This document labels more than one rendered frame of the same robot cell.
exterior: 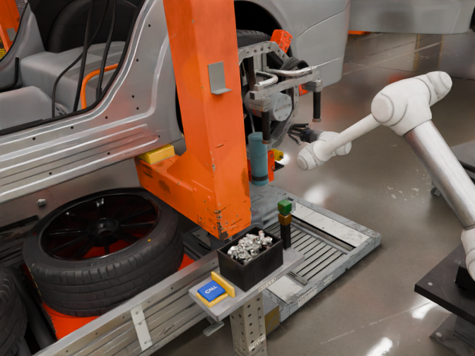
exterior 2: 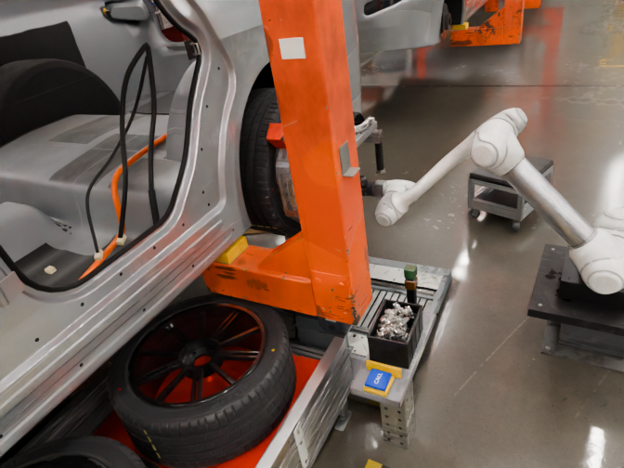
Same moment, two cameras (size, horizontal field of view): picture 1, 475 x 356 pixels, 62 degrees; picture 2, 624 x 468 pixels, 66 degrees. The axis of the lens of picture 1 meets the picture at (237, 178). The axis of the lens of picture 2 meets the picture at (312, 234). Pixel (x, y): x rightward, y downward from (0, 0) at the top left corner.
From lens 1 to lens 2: 68 cm
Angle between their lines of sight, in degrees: 18
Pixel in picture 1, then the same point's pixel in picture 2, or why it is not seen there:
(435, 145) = (536, 179)
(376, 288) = (472, 324)
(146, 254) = (279, 366)
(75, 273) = (216, 415)
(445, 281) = (550, 298)
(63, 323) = not seen: outside the picture
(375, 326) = (492, 360)
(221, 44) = (344, 123)
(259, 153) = not seen: hidden behind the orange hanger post
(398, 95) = (498, 139)
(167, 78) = (231, 162)
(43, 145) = (132, 278)
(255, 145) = not seen: hidden behind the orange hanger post
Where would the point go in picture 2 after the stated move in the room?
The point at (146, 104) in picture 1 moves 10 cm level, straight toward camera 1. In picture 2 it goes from (215, 197) to (228, 204)
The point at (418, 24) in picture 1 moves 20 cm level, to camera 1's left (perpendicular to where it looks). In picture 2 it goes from (394, 40) to (373, 45)
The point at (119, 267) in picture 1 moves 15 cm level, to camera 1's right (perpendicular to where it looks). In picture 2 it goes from (261, 390) to (303, 370)
